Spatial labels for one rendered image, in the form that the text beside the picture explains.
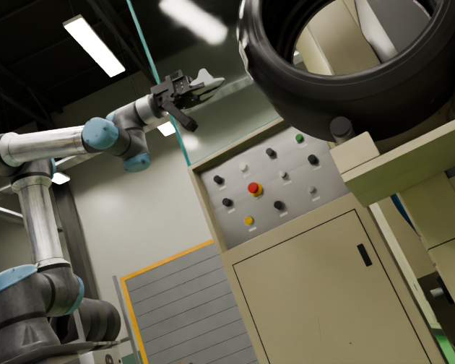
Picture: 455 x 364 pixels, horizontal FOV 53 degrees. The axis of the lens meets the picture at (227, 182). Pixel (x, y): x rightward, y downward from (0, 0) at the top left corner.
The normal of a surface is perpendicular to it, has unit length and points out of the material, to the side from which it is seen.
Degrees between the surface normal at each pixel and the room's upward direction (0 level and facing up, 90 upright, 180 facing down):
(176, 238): 90
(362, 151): 90
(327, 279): 90
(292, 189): 90
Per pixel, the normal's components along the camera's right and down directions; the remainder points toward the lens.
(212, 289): -0.22, -0.28
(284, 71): -0.49, -0.05
